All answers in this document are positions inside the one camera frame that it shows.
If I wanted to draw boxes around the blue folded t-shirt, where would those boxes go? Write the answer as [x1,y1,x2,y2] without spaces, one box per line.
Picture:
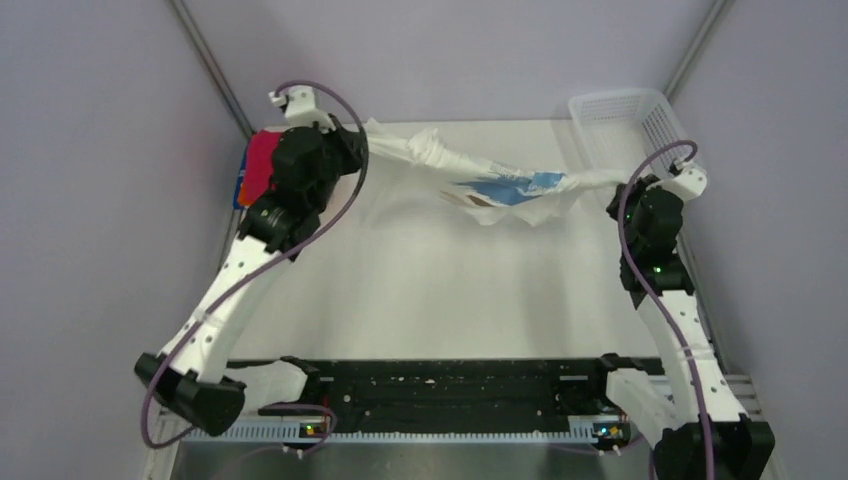
[232,152,247,210]

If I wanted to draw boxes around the left controller board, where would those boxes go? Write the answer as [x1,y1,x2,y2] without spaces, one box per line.
[282,416,332,444]

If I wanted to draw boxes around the right aluminium frame post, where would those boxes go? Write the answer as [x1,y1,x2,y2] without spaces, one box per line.
[663,0,735,103]

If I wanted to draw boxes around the right controller board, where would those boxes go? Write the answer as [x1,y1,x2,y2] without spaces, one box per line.
[572,420,633,451]

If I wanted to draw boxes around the controller board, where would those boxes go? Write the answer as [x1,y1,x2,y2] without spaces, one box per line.
[572,420,633,451]
[282,416,332,444]

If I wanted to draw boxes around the red folded t-shirt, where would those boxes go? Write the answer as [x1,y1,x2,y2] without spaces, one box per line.
[243,130,282,195]

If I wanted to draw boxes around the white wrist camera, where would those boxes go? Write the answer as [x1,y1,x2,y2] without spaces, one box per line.
[268,86,335,133]
[662,158,708,203]

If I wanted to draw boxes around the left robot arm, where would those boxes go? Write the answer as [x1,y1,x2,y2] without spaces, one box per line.
[134,127,368,448]

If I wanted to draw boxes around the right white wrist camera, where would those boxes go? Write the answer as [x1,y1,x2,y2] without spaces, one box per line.
[662,158,708,203]

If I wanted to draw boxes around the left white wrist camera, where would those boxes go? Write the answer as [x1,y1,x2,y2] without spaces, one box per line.
[268,86,335,133]

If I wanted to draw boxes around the aluminium frame post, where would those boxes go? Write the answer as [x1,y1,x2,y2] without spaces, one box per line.
[663,0,735,103]
[166,0,254,140]

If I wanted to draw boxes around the white plastic basket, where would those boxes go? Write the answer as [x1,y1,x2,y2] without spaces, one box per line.
[568,88,689,206]

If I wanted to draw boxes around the orange folded t-shirt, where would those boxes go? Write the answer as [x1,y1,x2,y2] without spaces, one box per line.
[236,183,263,208]

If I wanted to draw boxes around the white printed t-shirt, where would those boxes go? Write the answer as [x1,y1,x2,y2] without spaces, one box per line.
[364,118,629,227]

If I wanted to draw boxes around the black mounting base rail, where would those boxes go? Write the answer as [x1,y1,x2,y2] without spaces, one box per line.
[228,357,664,439]

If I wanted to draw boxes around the left aluminium frame post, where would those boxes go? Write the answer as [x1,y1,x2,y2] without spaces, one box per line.
[166,0,254,140]

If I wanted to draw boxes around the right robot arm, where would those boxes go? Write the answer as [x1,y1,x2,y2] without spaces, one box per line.
[586,175,775,479]

